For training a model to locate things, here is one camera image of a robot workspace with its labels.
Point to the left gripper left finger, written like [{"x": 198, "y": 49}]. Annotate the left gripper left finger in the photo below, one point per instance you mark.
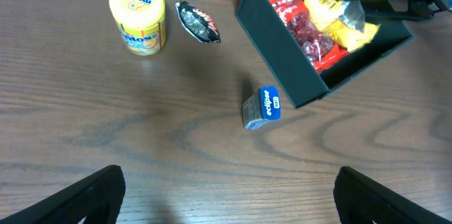
[{"x": 94, "y": 199}]

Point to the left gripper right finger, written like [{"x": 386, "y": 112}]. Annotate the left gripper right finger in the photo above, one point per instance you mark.
[{"x": 361, "y": 200}]

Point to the yellow snack bag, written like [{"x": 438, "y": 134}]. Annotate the yellow snack bag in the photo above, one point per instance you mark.
[{"x": 343, "y": 21}]

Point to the red snack bag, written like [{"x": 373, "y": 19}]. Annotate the red snack bag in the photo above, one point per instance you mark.
[{"x": 320, "y": 49}]

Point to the yellow Mentos gum bottle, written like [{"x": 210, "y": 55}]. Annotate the yellow Mentos gum bottle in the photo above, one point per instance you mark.
[{"x": 141, "y": 24}]

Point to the black open gift box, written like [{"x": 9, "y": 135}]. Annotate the black open gift box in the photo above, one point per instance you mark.
[{"x": 293, "y": 71}]

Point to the blue Eclipse mint tin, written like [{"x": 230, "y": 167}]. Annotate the blue Eclipse mint tin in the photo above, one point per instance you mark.
[{"x": 261, "y": 108}]

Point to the black Mars candy wrapper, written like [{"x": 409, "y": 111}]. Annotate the black Mars candy wrapper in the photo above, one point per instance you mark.
[{"x": 197, "y": 23}]

